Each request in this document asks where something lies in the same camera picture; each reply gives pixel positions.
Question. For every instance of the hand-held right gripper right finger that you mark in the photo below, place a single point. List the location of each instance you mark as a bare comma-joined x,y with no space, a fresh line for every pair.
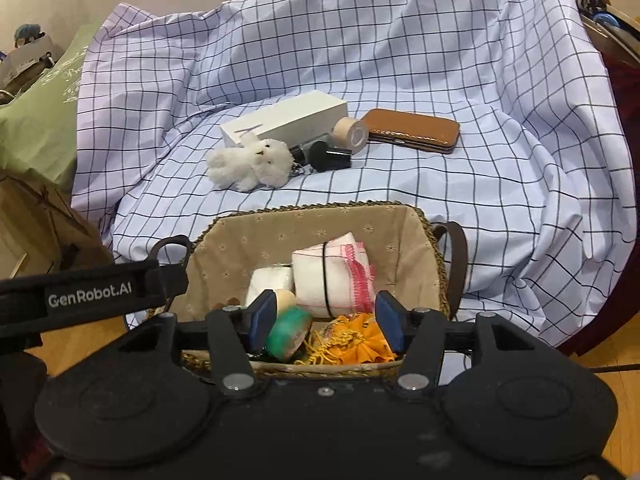
392,320

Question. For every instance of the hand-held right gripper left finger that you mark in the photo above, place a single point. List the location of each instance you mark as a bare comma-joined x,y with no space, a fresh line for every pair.
262,320

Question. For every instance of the white cotton pads packet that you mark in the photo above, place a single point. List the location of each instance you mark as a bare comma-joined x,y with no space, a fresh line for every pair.
265,280

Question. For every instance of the yellow embroidered pouch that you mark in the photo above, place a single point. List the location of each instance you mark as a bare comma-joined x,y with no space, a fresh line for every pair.
355,340

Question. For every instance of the pink-edged white towel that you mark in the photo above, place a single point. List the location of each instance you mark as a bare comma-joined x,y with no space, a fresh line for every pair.
310,280

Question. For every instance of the woven basket with fabric liner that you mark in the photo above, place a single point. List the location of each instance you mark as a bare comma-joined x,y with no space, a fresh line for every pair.
240,255

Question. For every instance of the white teddy bear plush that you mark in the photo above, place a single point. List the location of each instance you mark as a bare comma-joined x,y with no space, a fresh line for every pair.
250,165

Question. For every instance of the black round sponge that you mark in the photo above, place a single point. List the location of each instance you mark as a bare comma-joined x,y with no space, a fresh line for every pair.
319,155

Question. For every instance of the beige tape roll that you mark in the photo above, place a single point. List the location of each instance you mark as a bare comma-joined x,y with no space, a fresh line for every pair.
345,130

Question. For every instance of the brown paper bag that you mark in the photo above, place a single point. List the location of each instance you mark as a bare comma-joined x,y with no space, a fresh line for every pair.
30,220

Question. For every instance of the brown leather case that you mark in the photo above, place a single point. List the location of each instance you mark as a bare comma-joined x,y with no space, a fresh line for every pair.
410,127

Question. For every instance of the white cardboard box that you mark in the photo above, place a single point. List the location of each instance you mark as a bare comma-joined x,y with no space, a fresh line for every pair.
300,115

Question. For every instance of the grey cardboard box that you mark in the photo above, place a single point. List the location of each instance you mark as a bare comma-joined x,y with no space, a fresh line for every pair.
25,62

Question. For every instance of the teal-haired doll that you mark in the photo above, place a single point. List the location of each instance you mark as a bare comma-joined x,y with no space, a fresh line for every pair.
29,34

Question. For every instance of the checkered white bed sheet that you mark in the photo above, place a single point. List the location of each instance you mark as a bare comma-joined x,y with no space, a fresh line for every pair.
400,35

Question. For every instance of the wooden rack with clutter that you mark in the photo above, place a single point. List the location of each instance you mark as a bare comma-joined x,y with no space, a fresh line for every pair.
600,10

